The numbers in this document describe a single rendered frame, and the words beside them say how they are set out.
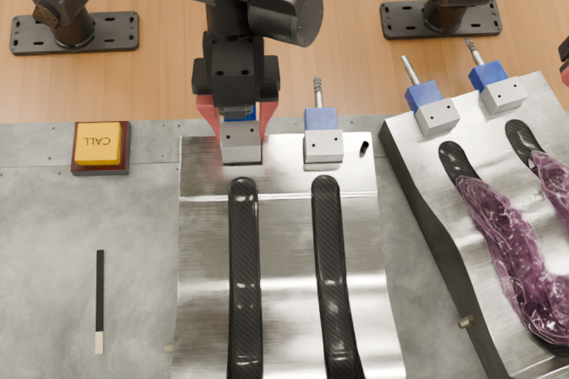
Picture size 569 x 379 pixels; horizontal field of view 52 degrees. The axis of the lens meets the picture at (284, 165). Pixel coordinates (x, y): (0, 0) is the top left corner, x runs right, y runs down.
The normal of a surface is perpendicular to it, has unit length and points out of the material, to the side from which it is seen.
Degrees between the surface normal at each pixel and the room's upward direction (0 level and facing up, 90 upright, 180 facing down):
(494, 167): 18
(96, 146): 0
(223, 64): 31
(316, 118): 0
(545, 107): 0
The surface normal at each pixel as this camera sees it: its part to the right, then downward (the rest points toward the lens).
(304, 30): 0.85, 0.32
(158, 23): 0.04, -0.36
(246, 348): 0.01, -0.73
